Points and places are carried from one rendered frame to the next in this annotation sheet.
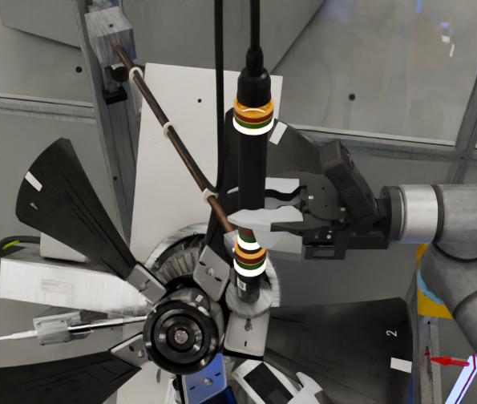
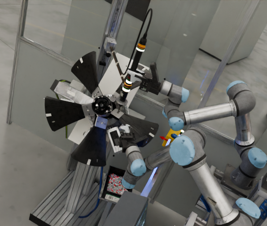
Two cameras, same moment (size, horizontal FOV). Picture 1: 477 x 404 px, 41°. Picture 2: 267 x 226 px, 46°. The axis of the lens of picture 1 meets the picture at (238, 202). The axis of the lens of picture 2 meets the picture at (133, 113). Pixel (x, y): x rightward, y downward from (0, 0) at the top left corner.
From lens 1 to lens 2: 1.06 m
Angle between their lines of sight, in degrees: 16
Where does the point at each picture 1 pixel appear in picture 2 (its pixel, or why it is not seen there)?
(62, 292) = (72, 94)
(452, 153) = not seen: hidden behind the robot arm
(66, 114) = not seen: hidden behind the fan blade
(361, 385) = (140, 133)
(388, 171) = not seen: hidden behind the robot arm
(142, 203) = (100, 85)
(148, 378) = (80, 133)
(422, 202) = (168, 84)
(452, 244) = (172, 97)
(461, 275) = (171, 106)
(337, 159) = (153, 63)
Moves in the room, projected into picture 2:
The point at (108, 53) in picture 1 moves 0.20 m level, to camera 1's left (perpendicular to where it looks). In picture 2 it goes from (108, 47) to (82, 37)
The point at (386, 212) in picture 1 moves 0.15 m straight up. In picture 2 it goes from (160, 84) to (170, 60)
